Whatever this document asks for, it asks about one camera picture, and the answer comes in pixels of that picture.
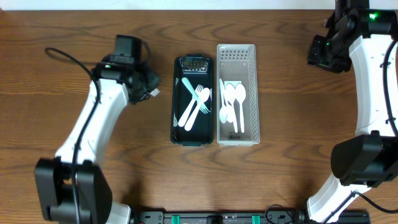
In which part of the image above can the black mounting rail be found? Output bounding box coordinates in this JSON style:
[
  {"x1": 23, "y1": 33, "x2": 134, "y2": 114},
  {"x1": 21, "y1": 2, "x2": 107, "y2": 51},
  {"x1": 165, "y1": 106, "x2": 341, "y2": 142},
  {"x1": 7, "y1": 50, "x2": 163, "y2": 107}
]
[{"x1": 130, "y1": 210, "x2": 371, "y2": 224}]

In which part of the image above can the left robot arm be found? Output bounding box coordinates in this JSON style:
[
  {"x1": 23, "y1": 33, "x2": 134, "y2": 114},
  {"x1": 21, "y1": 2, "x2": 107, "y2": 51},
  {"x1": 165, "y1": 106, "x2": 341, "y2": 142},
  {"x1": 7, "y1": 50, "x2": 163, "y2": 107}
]
[{"x1": 34, "y1": 35, "x2": 159, "y2": 223}]

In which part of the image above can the clear plastic basket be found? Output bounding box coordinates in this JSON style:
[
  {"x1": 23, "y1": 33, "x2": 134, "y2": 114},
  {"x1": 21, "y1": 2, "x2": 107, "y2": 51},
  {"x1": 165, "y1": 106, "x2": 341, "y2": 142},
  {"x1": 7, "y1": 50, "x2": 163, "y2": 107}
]
[{"x1": 216, "y1": 44, "x2": 260, "y2": 146}]

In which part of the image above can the white plastic spoon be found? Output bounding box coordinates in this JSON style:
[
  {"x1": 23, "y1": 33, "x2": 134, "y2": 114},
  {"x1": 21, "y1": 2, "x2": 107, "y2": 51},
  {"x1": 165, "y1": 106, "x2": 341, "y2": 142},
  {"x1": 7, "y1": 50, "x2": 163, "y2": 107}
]
[
  {"x1": 226, "y1": 84, "x2": 238, "y2": 133},
  {"x1": 220, "y1": 78, "x2": 228, "y2": 124},
  {"x1": 235, "y1": 83, "x2": 246, "y2": 133},
  {"x1": 226, "y1": 103, "x2": 236, "y2": 123}
]

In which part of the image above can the white label in basket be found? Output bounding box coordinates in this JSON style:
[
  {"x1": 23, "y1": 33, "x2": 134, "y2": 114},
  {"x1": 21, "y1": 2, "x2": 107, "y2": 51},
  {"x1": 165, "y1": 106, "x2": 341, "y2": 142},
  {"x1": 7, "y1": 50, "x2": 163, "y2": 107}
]
[{"x1": 224, "y1": 81, "x2": 241, "y2": 86}]

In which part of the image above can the white plastic fork top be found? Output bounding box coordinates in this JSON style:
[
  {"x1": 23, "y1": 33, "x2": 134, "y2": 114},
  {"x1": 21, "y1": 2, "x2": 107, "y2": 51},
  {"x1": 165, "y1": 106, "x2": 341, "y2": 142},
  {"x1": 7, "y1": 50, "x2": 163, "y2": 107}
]
[{"x1": 150, "y1": 88, "x2": 160, "y2": 97}]

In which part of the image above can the white plastic fork handle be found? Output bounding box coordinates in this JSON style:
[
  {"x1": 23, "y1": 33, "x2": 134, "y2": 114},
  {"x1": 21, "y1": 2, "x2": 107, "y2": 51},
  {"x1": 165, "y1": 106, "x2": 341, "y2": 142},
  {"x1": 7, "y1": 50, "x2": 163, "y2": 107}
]
[{"x1": 182, "y1": 77, "x2": 210, "y2": 114}]

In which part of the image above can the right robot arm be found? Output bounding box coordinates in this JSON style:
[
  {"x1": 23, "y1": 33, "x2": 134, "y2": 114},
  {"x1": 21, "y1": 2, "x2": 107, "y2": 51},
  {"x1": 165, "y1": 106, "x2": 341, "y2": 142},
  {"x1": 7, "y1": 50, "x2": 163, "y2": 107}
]
[{"x1": 294, "y1": 0, "x2": 397, "y2": 223}]

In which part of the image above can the white plastic fork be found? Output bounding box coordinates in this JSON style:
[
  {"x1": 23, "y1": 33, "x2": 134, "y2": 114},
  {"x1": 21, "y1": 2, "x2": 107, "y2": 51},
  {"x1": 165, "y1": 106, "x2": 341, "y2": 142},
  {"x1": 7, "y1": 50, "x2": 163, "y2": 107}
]
[
  {"x1": 184, "y1": 88, "x2": 210, "y2": 131},
  {"x1": 150, "y1": 88, "x2": 160, "y2": 97},
  {"x1": 178, "y1": 97, "x2": 196, "y2": 127}
]

